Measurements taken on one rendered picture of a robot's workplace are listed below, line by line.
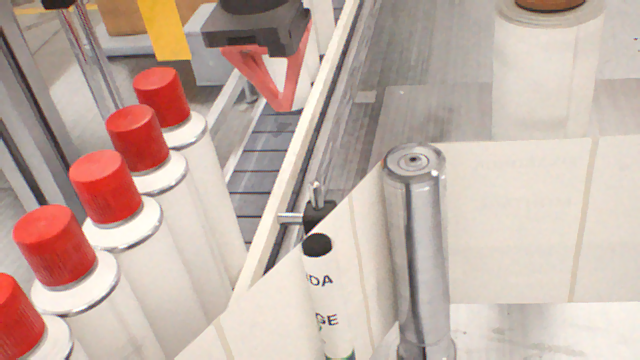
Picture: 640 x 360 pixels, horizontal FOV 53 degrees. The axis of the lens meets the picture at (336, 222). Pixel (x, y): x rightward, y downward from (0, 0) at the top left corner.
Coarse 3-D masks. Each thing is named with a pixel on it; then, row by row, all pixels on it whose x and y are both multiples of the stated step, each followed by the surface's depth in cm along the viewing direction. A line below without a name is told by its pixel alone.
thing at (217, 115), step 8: (232, 80) 70; (240, 80) 71; (224, 88) 69; (232, 88) 69; (240, 88) 71; (224, 96) 68; (232, 96) 69; (216, 104) 67; (224, 104) 67; (232, 104) 68; (216, 112) 65; (224, 112) 67; (208, 120) 64; (216, 120) 65; (224, 120) 67; (216, 128) 65
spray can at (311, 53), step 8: (304, 0) 77; (312, 16) 80; (312, 24) 80; (312, 32) 80; (312, 40) 80; (312, 48) 81; (312, 56) 81; (312, 64) 82; (312, 72) 82; (312, 80) 83
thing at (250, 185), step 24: (336, 0) 104; (360, 0) 102; (336, 72) 85; (264, 120) 79; (288, 120) 78; (264, 144) 75; (288, 144) 74; (312, 144) 73; (240, 168) 72; (264, 168) 71; (240, 192) 68; (264, 192) 68; (240, 216) 65
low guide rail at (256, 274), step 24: (336, 24) 88; (336, 48) 83; (312, 96) 75; (312, 120) 72; (288, 168) 64; (288, 192) 63; (264, 216) 59; (264, 240) 57; (264, 264) 57; (240, 288) 53
